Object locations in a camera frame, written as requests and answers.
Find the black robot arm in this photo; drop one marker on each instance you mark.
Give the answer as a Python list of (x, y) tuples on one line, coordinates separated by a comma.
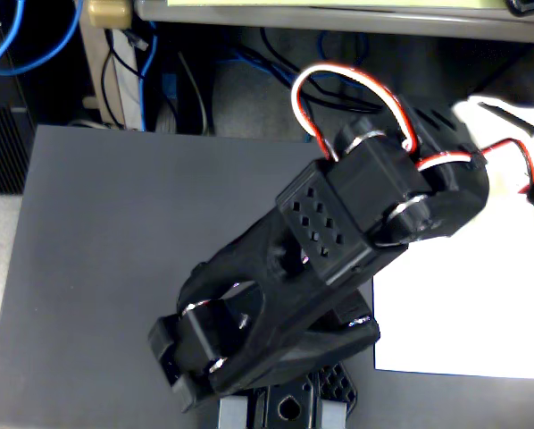
[(302, 250)]

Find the black device on desk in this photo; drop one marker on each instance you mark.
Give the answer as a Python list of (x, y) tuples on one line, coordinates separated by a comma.
[(532, 5)]

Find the white paper sheet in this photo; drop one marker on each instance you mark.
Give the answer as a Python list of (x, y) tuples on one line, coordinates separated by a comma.
[(463, 313)]

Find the beige desk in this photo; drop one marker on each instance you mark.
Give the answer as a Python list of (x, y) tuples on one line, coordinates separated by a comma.
[(338, 20)]

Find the beige desk leg panel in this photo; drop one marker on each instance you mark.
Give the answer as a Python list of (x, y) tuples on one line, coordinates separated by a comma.
[(124, 85)]

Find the beige plastic box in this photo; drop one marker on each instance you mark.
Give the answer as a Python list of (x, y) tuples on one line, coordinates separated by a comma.
[(108, 13)]

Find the black computer tower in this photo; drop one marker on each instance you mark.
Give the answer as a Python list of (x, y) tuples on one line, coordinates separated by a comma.
[(3, 147)]

